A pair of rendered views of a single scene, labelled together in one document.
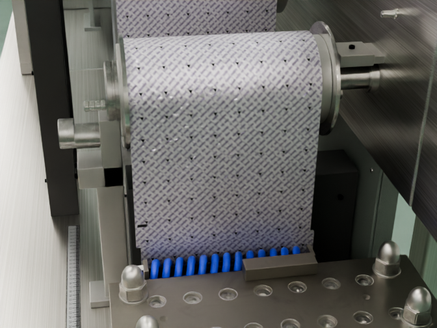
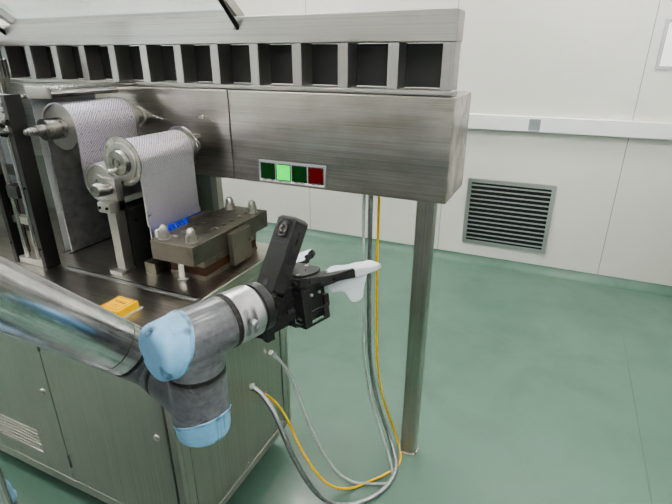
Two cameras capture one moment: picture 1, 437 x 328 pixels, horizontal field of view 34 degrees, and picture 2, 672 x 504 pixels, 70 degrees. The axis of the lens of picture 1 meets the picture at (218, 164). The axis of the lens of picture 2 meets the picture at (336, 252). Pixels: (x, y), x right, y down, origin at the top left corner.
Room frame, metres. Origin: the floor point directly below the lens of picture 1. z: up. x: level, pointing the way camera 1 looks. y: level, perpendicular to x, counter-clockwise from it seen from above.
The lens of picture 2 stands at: (-0.51, 0.92, 1.55)
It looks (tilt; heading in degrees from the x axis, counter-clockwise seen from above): 22 degrees down; 305
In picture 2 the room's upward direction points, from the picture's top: straight up
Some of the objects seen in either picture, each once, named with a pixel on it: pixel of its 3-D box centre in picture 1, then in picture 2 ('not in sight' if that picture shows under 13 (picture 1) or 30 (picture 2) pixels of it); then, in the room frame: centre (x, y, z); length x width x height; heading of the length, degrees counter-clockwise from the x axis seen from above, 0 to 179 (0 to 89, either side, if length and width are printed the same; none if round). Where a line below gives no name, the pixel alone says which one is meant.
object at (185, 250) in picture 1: (228, 265); (177, 228); (0.79, -0.02, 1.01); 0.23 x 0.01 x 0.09; 100
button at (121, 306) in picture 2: not in sight; (119, 307); (0.63, 0.32, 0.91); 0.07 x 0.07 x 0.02; 10
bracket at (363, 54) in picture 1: (356, 52); not in sight; (0.88, -0.18, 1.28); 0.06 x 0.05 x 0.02; 100
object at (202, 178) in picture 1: (225, 179); (171, 188); (0.79, -0.01, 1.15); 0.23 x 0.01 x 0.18; 100
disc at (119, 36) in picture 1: (123, 90); (122, 161); (0.83, 0.12, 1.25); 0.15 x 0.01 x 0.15; 10
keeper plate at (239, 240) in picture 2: not in sight; (240, 245); (0.59, -0.10, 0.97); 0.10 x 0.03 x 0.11; 100
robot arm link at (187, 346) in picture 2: not in sight; (191, 338); (-0.06, 0.60, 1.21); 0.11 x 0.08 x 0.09; 82
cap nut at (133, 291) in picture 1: (132, 281); (163, 231); (0.70, 0.10, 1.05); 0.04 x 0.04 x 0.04
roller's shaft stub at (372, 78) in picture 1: (348, 77); not in sight; (0.88, -0.17, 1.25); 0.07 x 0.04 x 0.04; 100
